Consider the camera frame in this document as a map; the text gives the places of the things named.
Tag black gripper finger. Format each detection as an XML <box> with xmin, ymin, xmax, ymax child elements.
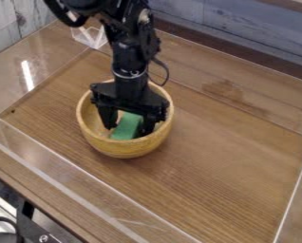
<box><xmin>97</xmin><ymin>105</ymin><xmax>117</xmax><ymax>130</ymax></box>
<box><xmin>140</xmin><ymin>114</ymin><xmax>161</xmax><ymax>136</ymax></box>

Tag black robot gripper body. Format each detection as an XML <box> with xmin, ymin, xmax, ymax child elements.
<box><xmin>89</xmin><ymin>75</ymin><xmax>168</xmax><ymax>121</ymax></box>

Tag green rectangular block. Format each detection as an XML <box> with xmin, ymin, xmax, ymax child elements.
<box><xmin>110</xmin><ymin>112</ymin><xmax>143</xmax><ymax>140</ymax></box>

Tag light wooden bowl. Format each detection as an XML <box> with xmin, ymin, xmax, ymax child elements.
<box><xmin>76</xmin><ymin>83</ymin><xmax>175</xmax><ymax>159</ymax></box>

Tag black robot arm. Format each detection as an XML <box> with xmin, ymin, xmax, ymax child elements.
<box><xmin>42</xmin><ymin>0</ymin><xmax>168</xmax><ymax>135</ymax></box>

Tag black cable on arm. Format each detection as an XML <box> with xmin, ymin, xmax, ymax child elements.
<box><xmin>147</xmin><ymin>56</ymin><xmax>171</xmax><ymax>87</ymax></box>

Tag clear acrylic corner bracket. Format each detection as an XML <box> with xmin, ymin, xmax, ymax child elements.
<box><xmin>70</xmin><ymin>27</ymin><xmax>108</xmax><ymax>49</ymax></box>

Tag clear acrylic enclosure walls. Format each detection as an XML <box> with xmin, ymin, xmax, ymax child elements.
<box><xmin>0</xmin><ymin>23</ymin><xmax>302</xmax><ymax>243</ymax></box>

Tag black table leg bracket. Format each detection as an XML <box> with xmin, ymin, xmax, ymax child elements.
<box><xmin>16</xmin><ymin>200</ymin><xmax>62</xmax><ymax>243</ymax></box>

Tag black cable lower left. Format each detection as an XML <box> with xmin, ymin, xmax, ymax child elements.
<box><xmin>0</xmin><ymin>215</ymin><xmax>28</xmax><ymax>243</ymax></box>

